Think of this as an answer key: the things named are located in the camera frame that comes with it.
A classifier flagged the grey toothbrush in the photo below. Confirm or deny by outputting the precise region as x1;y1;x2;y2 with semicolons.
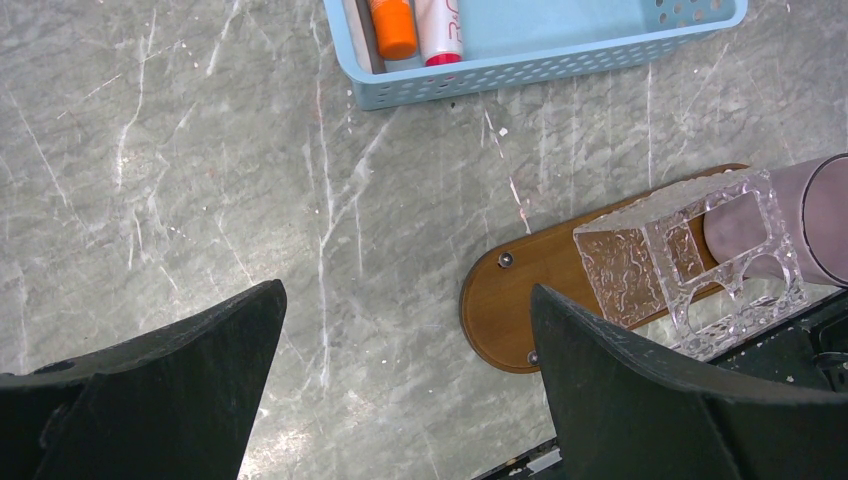
355;0;387;74

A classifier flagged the orange capped toothpaste tube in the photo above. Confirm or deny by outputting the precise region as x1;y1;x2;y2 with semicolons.
368;0;418;61

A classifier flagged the light blue plastic basket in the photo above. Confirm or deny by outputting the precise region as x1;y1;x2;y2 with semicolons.
324;1;748;110

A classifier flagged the white red toothpaste tube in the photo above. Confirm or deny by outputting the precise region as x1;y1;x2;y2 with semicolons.
414;0;463;66

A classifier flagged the clear acrylic toothbrush holder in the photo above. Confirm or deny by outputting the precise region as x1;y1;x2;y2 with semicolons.
573;169;810;362

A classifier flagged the brown wooden oval tray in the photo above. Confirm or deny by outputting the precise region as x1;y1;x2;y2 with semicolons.
458;162;750;376

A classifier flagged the purple ceramic mug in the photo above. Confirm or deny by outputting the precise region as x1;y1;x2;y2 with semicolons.
703;153;847;288

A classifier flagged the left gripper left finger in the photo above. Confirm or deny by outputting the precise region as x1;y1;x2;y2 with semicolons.
1;280;287;479

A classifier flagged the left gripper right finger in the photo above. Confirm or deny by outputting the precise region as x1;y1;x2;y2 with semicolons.
529;284;848;480

